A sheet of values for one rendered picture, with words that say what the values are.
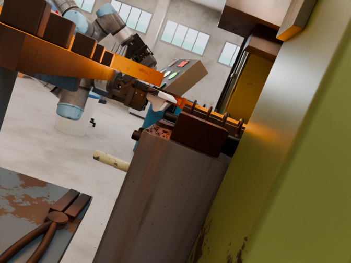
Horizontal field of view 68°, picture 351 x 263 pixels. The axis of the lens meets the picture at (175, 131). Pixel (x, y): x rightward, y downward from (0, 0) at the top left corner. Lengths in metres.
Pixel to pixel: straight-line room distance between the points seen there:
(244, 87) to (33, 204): 0.76
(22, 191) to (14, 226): 0.10
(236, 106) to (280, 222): 0.68
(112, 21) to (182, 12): 7.51
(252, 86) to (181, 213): 0.56
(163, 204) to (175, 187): 0.05
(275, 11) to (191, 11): 7.87
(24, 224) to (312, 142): 0.39
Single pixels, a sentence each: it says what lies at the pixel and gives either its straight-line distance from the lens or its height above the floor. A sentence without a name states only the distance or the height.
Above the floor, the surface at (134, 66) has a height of 1.03.
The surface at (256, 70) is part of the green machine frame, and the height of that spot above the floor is 1.20.
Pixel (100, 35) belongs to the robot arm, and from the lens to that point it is 1.17.
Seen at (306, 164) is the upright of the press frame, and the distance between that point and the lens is 0.33.
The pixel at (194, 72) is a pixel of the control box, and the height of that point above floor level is 1.14.
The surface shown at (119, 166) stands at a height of 0.62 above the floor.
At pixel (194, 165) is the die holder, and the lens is 0.57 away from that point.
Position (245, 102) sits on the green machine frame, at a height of 1.08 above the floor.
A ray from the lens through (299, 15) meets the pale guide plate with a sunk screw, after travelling 0.49.
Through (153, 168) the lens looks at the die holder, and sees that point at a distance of 0.58.
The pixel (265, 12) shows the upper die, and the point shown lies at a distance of 0.76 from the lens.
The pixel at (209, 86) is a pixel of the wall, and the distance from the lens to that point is 8.10.
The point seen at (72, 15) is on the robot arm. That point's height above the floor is 1.13.
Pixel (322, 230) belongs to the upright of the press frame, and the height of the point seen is 0.93.
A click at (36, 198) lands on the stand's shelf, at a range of 0.51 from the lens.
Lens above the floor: 1.01
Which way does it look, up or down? 8 degrees down
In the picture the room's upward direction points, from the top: 22 degrees clockwise
